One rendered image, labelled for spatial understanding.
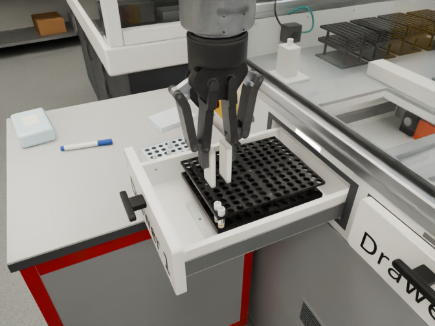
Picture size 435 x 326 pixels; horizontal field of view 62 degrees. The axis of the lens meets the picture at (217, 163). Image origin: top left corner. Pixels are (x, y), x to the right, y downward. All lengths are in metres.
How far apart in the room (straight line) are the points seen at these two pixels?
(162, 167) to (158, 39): 0.72
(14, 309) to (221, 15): 1.53
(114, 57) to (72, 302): 0.81
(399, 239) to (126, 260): 0.59
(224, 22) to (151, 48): 0.98
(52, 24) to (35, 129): 3.28
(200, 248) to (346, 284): 0.35
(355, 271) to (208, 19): 0.55
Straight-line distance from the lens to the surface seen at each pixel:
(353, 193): 0.68
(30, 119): 1.18
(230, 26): 0.42
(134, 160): 0.70
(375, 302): 0.76
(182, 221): 0.69
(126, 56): 1.37
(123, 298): 1.01
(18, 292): 1.80
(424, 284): 0.58
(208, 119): 0.49
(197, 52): 0.44
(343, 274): 0.80
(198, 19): 0.42
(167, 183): 0.78
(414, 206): 0.60
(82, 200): 0.90
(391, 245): 0.63
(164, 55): 1.41
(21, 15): 4.75
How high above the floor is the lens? 1.33
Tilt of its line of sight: 37 degrees down
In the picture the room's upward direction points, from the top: straight up
